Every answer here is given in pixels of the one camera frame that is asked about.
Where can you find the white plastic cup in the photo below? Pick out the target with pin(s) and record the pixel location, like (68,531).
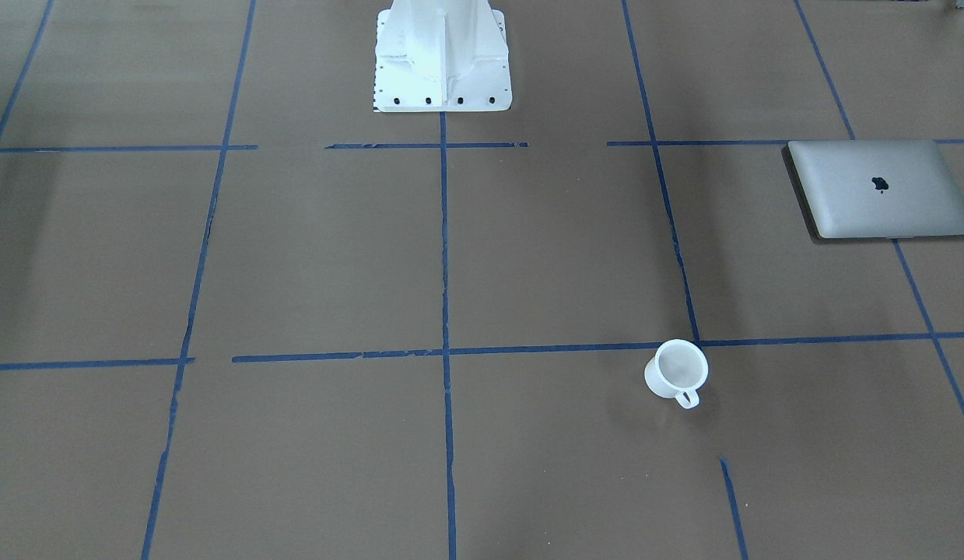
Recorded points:
(677,370)

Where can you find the silver closed laptop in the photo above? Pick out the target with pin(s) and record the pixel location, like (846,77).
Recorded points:
(877,188)

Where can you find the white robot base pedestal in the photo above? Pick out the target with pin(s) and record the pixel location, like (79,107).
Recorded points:
(441,56)

